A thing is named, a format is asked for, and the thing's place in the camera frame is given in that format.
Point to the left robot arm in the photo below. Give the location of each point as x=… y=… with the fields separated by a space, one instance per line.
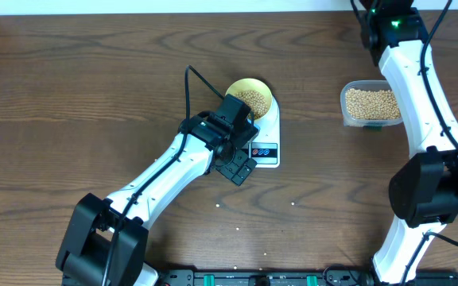
x=105 y=242

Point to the yellow bowl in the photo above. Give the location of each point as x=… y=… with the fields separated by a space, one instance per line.
x=251 y=84

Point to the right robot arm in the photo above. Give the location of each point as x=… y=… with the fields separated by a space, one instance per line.
x=424 y=192

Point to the white digital kitchen scale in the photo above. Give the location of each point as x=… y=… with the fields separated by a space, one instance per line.
x=265 y=149

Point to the black mounting rail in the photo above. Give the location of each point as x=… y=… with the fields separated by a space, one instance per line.
x=333 y=276

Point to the clear plastic container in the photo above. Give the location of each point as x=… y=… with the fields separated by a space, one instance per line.
x=366 y=85

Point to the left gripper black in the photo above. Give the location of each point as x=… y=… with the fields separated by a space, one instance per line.
x=231 y=171

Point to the soybeans pile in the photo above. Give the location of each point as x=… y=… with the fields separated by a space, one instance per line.
x=372 y=105

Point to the soybeans in yellow bowl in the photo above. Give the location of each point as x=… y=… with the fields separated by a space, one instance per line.
x=255 y=100

